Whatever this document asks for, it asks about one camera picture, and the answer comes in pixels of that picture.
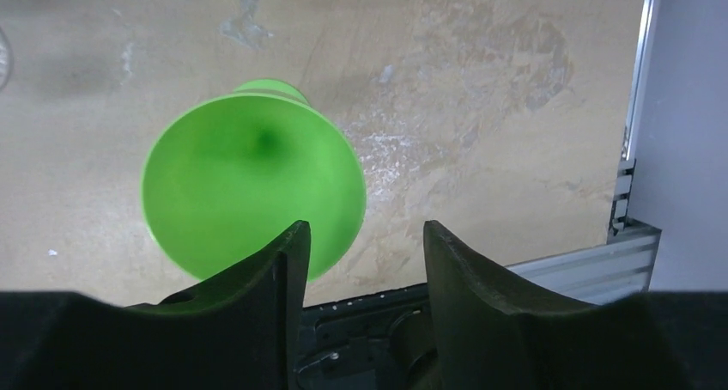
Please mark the green plastic goblet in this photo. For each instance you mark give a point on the green plastic goblet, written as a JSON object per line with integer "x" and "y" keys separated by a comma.
{"x": 230, "y": 174}

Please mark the clear glass middle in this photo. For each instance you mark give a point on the clear glass middle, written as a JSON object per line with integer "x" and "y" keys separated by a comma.
{"x": 6, "y": 60}

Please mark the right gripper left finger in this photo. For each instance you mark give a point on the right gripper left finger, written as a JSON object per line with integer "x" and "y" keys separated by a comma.
{"x": 235, "y": 330}

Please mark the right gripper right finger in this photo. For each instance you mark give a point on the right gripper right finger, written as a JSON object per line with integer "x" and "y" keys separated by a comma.
{"x": 654, "y": 340}

